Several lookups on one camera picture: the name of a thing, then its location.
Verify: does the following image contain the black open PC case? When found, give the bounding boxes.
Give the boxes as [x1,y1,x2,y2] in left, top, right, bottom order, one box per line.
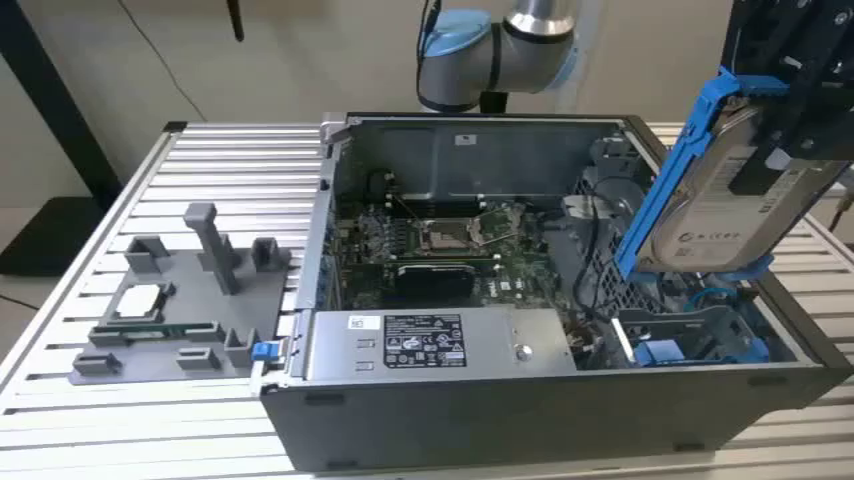
[250,110,854,474]

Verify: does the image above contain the black antenna rod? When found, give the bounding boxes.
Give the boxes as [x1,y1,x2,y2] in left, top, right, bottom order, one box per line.
[224,0,247,42]

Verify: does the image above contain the green RAM stick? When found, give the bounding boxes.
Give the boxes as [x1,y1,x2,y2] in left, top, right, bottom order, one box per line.
[98,323,220,338]

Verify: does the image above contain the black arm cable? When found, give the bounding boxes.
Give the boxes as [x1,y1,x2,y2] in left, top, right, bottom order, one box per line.
[415,0,446,57]

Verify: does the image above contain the black stand with base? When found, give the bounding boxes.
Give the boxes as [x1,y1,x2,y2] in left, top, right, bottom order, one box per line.
[0,0,123,277]

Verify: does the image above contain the thin black wall cable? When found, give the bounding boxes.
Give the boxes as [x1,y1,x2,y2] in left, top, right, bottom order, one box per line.
[122,0,210,124]

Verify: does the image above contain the green motherboard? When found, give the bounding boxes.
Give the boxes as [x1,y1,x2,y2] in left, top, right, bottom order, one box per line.
[326,198,582,311]

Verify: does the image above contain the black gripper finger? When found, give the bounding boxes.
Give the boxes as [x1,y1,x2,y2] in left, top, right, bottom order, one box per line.
[727,49,854,196]

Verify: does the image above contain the light blue disk wire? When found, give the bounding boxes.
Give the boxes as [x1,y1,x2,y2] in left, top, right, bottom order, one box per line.
[685,285,737,335]

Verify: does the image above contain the metal socket cover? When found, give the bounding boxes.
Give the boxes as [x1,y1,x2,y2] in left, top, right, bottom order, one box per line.
[470,205,530,246]

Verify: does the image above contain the silver power supply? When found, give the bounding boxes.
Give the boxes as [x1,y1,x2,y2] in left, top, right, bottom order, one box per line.
[300,306,579,377]

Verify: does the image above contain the hard disk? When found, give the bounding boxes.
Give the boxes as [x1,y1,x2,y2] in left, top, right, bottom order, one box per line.
[611,64,850,282]

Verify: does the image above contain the long black case cable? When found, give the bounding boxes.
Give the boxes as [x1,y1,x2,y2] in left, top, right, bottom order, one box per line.
[574,193,621,322]

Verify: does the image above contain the CPU socket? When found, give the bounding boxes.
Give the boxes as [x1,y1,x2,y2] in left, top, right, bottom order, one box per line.
[417,217,487,254]

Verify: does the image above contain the black RAM sticks in slots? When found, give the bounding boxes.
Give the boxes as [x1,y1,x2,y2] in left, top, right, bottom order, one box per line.
[385,195,487,217]

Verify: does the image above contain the silver CPU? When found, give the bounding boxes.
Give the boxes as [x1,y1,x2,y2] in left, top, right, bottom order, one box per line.
[114,283,167,320]

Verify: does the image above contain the blue plastic disk carrier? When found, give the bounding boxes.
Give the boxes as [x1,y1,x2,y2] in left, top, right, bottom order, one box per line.
[631,338,690,366]

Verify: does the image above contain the black graphics card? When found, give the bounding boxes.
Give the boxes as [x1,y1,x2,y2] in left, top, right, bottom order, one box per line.
[346,255,503,305]

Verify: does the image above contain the grey parts rack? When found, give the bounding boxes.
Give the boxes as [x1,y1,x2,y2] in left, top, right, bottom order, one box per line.
[70,201,299,386]

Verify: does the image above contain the metal disk bay cage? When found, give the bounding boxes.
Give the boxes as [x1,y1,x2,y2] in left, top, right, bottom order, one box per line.
[561,163,673,321]

